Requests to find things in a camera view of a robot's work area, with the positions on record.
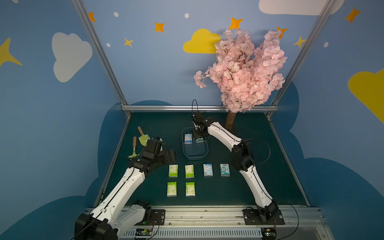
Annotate brown artificial tree trunk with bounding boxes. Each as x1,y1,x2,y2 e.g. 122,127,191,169
225,112,237,132

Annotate green rake wooden handle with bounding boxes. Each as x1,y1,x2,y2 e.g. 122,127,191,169
128,137,137,159

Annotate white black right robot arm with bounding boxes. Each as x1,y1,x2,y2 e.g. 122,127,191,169
192,112,285,225

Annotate pink blossom tree crown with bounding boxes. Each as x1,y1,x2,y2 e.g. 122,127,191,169
194,29,287,113

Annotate green tissue pack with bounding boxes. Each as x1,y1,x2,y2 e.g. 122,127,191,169
186,182,196,197
167,182,177,197
185,165,195,179
169,165,179,178

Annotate aluminium frame rail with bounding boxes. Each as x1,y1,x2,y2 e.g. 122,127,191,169
121,105,279,112

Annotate blue plastic storage box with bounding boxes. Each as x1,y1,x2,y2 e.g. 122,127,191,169
182,127,209,161

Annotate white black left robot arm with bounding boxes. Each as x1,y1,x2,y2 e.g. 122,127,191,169
73,139,177,240

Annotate white blue elephant tissue pack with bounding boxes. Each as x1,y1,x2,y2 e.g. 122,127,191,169
203,164,213,177

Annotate teal tissue pack bottom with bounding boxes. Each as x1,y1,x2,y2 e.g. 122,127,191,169
196,138,205,144

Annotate blue monster tissue pack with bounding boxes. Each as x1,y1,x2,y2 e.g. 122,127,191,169
220,164,231,177

